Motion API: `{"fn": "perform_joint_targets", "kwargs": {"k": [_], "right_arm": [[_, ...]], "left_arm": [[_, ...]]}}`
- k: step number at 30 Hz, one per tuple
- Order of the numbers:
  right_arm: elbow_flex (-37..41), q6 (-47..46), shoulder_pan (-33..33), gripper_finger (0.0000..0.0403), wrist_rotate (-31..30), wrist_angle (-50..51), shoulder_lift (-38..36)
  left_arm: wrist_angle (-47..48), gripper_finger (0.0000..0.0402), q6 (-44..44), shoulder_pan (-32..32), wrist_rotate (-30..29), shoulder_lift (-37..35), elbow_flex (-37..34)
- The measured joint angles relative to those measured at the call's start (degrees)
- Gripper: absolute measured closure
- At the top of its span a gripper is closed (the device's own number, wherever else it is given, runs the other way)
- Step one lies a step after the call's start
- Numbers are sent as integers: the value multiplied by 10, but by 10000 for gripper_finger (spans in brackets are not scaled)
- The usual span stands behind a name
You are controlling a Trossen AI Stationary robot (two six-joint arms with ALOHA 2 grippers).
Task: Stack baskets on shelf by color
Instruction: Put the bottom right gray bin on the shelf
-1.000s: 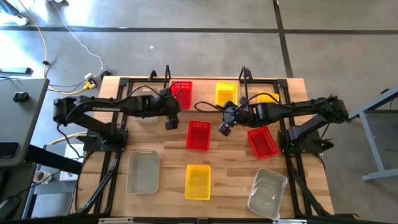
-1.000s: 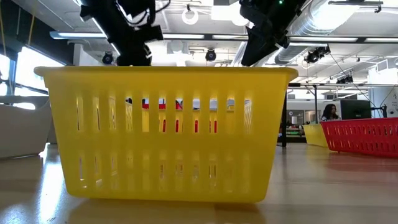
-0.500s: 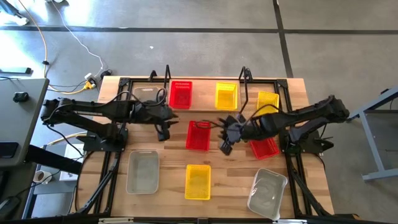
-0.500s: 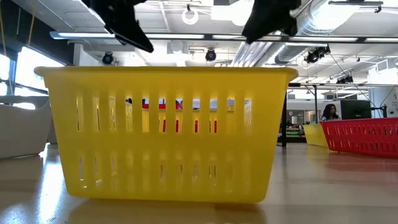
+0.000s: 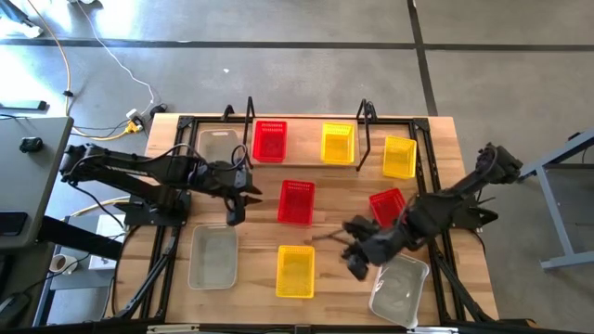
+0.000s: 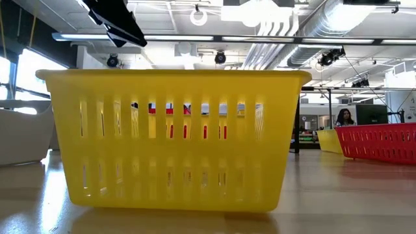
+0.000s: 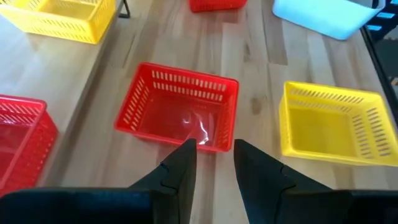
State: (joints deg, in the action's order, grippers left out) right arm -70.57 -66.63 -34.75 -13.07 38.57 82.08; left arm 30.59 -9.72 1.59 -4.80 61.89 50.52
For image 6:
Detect red plastic slotted basket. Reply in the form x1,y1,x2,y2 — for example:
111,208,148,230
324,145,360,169
334,122,416,165
148,107,192,115
168,124,228,140

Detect yellow plastic slotted basket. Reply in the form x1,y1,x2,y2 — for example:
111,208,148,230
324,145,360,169
34,68,313,214
316,129,344,155

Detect white plastic storage bin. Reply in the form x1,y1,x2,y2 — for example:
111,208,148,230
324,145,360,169
0,99,55,167

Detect white LED light bar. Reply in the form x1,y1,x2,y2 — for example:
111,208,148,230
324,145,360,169
51,32,215,42
302,38,375,45
381,38,416,46
222,35,295,43

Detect bright window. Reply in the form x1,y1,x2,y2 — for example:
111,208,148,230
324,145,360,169
0,48,68,101

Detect white ceiling pipe bundle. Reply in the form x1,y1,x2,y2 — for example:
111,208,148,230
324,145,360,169
242,11,300,71

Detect black ceiling spotlight cluster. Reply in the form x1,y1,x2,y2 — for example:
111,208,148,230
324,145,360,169
318,47,346,68
352,77,371,88

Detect person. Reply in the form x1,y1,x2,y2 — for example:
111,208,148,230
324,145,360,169
335,108,356,127

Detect black computer monitor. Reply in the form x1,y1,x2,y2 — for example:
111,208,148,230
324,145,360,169
355,103,389,126

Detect white hanging ring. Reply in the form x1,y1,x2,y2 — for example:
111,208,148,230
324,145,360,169
189,7,209,27

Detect black overhead frame beam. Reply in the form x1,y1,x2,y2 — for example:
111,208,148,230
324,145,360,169
51,31,416,46

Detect silver ceiling air duct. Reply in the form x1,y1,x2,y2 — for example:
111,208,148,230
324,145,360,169
287,0,378,68

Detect black table frame rail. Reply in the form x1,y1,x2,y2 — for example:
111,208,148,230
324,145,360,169
289,142,321,151

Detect black machine frame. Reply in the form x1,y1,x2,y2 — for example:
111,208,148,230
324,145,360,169
388,109,406,124

